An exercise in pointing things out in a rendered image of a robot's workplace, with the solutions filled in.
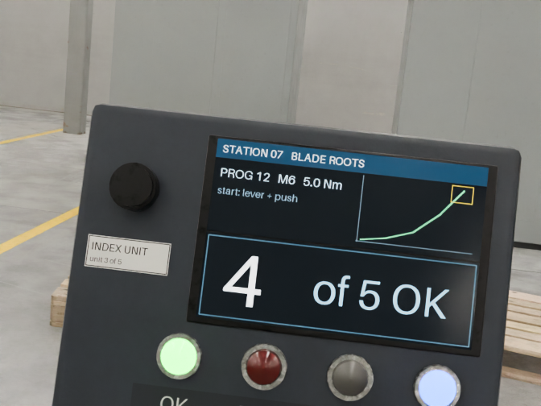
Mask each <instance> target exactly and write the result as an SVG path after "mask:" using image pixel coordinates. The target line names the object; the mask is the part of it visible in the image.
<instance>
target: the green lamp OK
mask: <svg viewBox="0 0 541 406"><path fill-rule="evenodd" d="M156 359H157V363H158V366H159V369H160V370H161V371H162V372H163V373H164V374H165V375H166V376H168V377H170V378H173V379H186V378H188V377H190V376H192V375H194V374H195V373H196V372H197V370H198V369H199V367H200V365H201V361H202V351H201V348H200V345H199V343H198V342H197V340H196V339H195V338H193V337H192V336H190V335H188V334H186V333H173V334H171V335H169V336H167V337H166V338H164V339H163V340H162V341H161V343H160V344H159V347H158V350H157V354H156Z"/></svg>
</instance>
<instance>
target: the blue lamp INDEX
mask: <svg viewBox="0 0 541 406"><path fill-rule="evenodd" d="M413 391H414V394H415V398H416V400H417V401H418V402H419V404H420V405H421V406H454V405H455V404H456V402H457V401H458V400H459V397H460V381H459V379H458V378H457V376H456V374H455V373H454V372H453V371H452V370H451V369H450V368H448V367H446V366H442V365H431V366H427V367H425V368H424V369H422V370H421V371H420V372H419V373H418V374H417V376H416V377H415V381H414V385H413Z"/></svg>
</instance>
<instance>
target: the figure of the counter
mask: <svg viewBox="0 0 541 406"><path fill-rule="evenodd" d="M290 245H291V242H290V241H283V240H276V239H268V238H255V237H248V236H241V235H234V234H221V233H213V232H206V238H205V245H204V258H203V264H202V271H201V278H200V290H199V296H198V303H197V310H196V317H207V318H213V319H220V320H227V321H240V322H246V323H253V324H260V325H273V326H279V327H281V322H282V315H283V302H284V294H285V287H286V280H287V266H288V260H289V252H290Z"/></svg>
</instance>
